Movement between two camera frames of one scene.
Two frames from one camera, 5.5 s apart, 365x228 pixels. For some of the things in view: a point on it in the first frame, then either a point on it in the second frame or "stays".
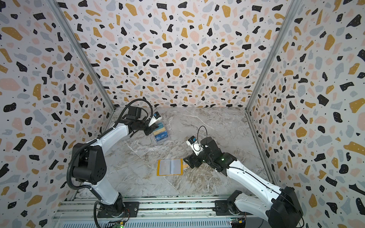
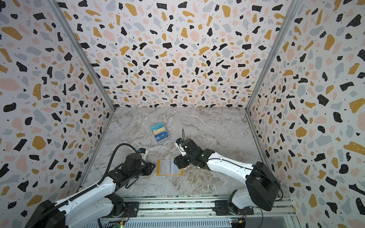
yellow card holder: x=169 y=167 stays
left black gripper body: x=143 y=126 -> x=144 y=170
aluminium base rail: x=83 y=207 stays
